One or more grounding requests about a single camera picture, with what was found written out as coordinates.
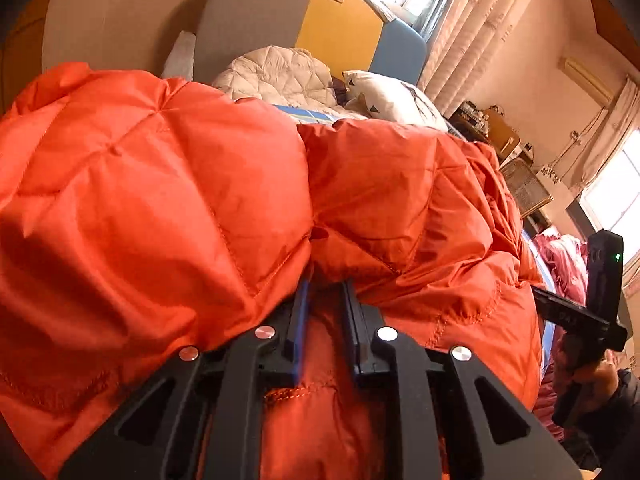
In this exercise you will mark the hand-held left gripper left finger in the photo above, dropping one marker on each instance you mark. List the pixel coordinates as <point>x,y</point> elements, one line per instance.
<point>300,320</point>

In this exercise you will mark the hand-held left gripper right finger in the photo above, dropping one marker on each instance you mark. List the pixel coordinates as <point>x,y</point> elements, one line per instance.
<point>354,330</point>

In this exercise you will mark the orange quilted down jacket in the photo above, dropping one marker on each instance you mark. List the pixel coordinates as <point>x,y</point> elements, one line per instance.
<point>150,185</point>

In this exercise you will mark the person's right forearm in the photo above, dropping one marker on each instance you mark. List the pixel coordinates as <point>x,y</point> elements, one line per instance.
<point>625,410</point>

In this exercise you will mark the person's right hand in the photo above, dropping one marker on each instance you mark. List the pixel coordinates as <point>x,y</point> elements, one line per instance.
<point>597,377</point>

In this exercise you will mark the pink ruffled blanket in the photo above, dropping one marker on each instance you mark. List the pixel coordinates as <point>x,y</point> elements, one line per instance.
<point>562,260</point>

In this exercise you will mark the large side window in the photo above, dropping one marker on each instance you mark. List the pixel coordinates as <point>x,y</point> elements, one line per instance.
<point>617,185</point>

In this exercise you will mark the white flowered curtain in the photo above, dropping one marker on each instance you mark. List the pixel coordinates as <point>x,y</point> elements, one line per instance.
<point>610,125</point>

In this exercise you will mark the wooden side table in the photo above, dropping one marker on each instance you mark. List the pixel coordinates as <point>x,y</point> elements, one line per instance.
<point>470,120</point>

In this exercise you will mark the white pillow with deer print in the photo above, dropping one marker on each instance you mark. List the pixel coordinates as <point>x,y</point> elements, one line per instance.
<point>395,100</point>

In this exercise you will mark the long patterned beige curtain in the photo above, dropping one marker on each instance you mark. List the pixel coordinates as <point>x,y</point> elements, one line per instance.
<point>475,35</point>

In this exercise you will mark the grey yellow blue headboard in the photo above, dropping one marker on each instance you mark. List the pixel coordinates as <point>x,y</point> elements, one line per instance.
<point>250,20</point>

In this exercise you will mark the wooden wardrobe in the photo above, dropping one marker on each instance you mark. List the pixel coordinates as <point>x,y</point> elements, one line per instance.
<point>20,60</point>

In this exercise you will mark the wall air conditioner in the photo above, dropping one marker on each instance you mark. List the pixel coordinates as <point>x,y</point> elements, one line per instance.
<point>585,77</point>

